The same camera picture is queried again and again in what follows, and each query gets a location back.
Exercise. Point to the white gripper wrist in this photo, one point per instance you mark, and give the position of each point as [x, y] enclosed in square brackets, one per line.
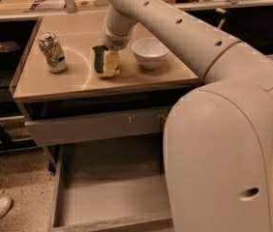
[116, 41]

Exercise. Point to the green and yellow sponge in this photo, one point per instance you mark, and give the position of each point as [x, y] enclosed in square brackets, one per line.
[98, 59]

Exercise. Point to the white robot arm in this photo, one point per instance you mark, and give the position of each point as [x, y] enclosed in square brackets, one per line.
[218, 139]

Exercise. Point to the closed grey top drawer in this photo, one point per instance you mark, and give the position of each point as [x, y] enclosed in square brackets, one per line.
[97, 126]

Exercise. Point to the open grey middle drawer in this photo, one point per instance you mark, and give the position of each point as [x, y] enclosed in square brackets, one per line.
[111, 185]

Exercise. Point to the white bowl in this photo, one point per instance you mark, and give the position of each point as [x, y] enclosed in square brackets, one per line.
[149, 52]

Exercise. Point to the grey cabinet with steel top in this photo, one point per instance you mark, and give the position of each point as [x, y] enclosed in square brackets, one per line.
[78, 91]

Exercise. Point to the crushed soda can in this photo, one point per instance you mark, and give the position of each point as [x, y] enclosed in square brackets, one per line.
[52, 50]

